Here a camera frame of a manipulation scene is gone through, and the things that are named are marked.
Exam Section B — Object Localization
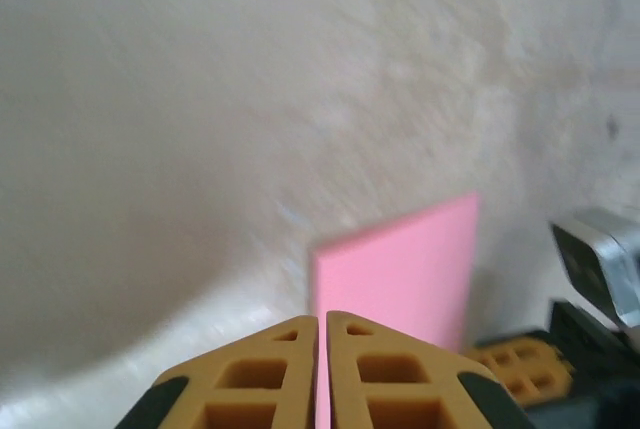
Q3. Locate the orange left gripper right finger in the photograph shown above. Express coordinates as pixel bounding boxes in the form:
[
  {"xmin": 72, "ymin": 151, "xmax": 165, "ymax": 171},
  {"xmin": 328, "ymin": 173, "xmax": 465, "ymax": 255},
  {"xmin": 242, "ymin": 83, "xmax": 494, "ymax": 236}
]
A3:
[{"xmin": 325, "ymin": 310, "xmax": 539, "ymax": 429}]

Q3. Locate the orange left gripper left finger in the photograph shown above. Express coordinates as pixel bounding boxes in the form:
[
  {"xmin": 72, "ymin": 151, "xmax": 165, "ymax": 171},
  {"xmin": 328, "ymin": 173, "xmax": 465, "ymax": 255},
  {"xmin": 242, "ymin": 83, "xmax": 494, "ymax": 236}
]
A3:
[{"xmin": 117, "ymin": 315, "xmax": 320, "ymax": 429}]

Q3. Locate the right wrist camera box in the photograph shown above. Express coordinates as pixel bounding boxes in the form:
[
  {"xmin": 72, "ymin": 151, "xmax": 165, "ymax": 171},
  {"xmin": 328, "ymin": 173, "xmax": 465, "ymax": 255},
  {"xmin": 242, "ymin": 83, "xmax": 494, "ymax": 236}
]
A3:
[{"xmin": 549, "ymin": 207, "xmax": 640, "ymax": 330}]

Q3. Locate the pink square paper sheet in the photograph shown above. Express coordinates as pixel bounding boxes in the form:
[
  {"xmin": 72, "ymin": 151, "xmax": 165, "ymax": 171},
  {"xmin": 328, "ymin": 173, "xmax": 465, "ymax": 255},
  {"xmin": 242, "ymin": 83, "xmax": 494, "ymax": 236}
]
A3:
[{"xmin": 308, "ymin": 191, "xmax": 481, "ymax": 429}]

